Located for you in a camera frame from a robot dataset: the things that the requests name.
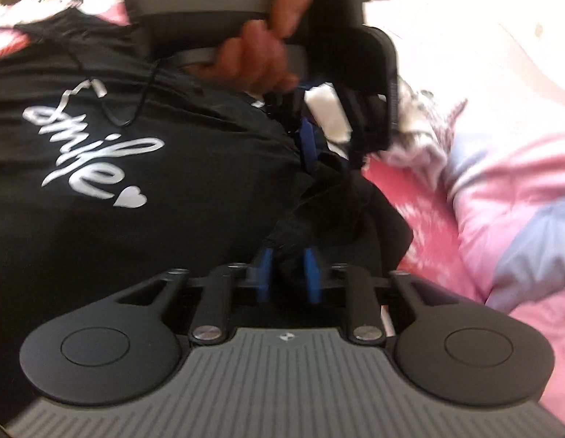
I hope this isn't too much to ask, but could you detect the person's left hand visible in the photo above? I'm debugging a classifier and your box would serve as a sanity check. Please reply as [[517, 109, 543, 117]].
[[186, 0, 312, 95]]

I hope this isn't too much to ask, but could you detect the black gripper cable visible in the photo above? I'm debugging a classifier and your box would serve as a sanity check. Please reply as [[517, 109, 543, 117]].
[[67, 45, 168, 130]]

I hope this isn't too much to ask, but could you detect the black garment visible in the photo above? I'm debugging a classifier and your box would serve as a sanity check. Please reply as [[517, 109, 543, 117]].
[[0, 10, 413, 425]]

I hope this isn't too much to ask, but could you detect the pink blue floral quilt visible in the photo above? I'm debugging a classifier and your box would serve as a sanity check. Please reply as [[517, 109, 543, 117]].
[[369, 84, 565, 422]]

